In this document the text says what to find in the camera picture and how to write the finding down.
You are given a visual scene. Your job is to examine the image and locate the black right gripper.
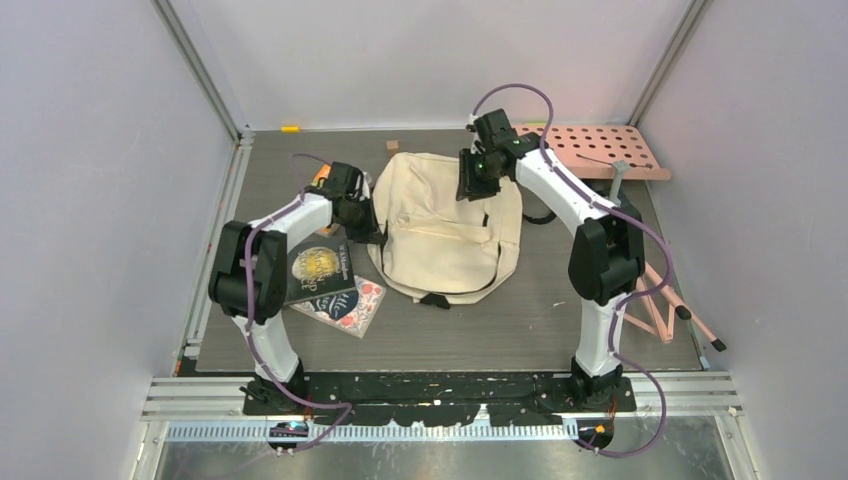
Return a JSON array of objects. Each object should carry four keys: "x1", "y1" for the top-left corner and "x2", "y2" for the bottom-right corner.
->
[{"x1": 456, "y1": 147, "x2": 506, "y2": 202}]

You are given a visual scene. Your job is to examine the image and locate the cream canvas backpack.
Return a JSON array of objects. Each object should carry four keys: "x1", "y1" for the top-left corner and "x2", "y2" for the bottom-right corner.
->
[{"x1": 367, "y1": 152, "x2": 524, "y2": 308}]

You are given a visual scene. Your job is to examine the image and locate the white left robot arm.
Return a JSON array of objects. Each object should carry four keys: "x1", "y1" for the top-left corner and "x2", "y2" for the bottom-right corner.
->
[{"x1": 208, "y1": 162, "x2": 383, "y2": 414}]

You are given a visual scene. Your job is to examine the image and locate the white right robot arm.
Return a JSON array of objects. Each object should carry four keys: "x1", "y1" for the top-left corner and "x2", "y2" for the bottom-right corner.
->
[{"x1": 457, "y1": 109, "x2": 645, "y2": 411}]

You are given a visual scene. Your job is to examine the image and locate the orange green paperback book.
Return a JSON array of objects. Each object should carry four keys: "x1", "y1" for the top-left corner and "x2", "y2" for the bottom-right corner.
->
[{"x1": 311, "y1": 165, "x2": 342, "y2": 240}]

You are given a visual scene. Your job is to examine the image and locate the black moon cover book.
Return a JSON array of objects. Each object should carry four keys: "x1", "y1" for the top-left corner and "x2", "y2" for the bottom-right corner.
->
[{"x1": 284, "y1": 237, "x2": 356, "y2": 306}]

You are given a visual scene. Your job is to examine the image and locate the small wooden cube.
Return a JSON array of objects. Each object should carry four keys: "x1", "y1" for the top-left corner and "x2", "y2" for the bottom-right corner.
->
[{"x1": 386, "y1": 140, "x2": 400, "y2": 157}]

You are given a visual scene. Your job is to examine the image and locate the patterned book under black book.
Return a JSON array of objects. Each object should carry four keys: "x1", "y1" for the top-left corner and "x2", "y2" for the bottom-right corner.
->
[{"x1": 290, "y1": 275, "x2": 387, "y2": 338}]

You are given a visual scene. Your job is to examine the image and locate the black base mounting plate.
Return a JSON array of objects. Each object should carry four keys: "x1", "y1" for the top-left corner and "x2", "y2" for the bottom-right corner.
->
[{"x1": 240, "y1": 372, "x2": 636, "y2": 427}]

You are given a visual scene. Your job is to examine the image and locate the grey bracket on stand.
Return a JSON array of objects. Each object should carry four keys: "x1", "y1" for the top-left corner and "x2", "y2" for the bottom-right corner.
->
[{"x1": 608, "y1": 160, "x2": 631, "y2": 205}]

